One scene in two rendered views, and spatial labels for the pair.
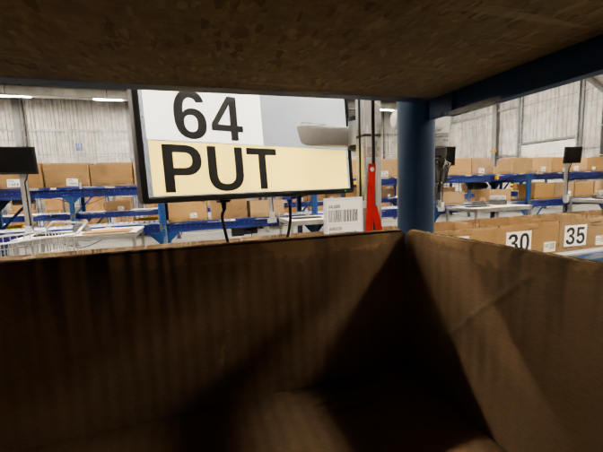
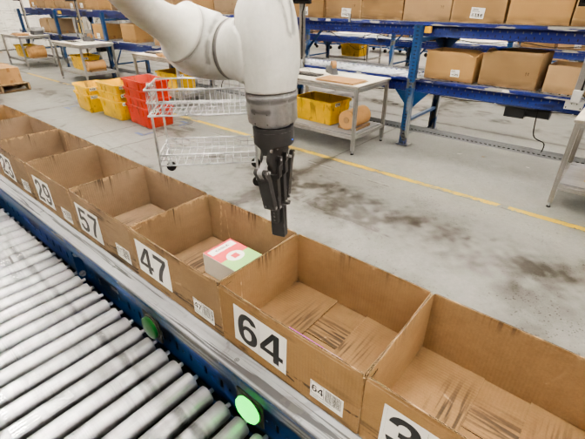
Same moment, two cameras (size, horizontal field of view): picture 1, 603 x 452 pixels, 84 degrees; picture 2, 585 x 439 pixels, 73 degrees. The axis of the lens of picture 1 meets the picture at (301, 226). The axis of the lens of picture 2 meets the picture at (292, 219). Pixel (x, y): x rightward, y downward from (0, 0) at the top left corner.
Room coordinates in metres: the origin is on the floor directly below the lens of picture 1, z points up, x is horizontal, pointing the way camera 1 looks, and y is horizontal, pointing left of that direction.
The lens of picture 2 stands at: (1.21, -1.24, 1.62)
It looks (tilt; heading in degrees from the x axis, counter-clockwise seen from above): 29 degrees down; 57
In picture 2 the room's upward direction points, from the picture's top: straight up
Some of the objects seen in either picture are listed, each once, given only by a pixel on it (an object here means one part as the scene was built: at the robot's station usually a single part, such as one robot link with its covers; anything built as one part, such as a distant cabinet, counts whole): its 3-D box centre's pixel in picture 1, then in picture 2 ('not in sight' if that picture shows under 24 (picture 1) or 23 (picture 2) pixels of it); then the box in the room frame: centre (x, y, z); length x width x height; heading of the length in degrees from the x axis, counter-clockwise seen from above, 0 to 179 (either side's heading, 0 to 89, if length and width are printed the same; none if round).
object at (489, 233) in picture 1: (442, 242); (322, 315); (1.65, -0.70, 0.96); 0.39 x 0.29 x 0.17; 107
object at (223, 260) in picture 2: not in sight; (235, 264); (1.59, -0.35, 0.92); 0.16 x 0.11 x 0.07; 108
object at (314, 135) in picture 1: (301, 126); not in sight; (0.76, -0.01, 1.40); 0.28 x 0.11 x 0.11; 107
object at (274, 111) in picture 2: (437, 141); (272, 107); (1.56, -0.63, 1.45); 0.09 x 0.09 x 0.06
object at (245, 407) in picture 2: not in sight; (245, 410); (1.43, -0.72, 0.81); 0.07 x 0.01 x 0.07; 107
